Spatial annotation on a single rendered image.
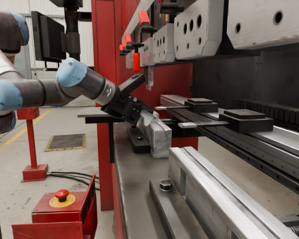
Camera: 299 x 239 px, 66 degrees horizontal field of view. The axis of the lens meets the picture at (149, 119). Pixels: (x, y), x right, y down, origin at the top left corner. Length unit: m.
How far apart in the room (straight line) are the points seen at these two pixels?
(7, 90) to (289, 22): 0.57
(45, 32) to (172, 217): 1.80
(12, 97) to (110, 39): 1.27
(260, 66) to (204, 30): 0.84
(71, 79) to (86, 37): 7.57
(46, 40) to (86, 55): 6.11
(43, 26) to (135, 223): 1.78
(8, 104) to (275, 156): 0.66
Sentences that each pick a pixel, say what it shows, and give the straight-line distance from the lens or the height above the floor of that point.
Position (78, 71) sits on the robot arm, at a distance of 0.62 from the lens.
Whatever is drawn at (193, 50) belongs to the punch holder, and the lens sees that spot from 0.37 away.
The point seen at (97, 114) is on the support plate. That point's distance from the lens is 0.87.
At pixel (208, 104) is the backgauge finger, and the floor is 1.02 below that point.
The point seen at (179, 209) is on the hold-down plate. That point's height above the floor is 0.90.
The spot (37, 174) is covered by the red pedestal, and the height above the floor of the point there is 0.07.
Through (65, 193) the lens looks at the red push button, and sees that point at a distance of 0.74.
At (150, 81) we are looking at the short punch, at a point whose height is 1.12.
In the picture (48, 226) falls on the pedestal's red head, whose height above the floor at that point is 0.80.
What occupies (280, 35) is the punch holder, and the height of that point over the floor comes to 1.18.
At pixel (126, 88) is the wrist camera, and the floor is 1.10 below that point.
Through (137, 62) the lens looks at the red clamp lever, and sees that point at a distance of 0.79.
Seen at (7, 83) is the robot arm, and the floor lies 1.13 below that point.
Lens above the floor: 1.15
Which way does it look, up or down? 12 degrees down
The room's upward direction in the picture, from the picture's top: straight up
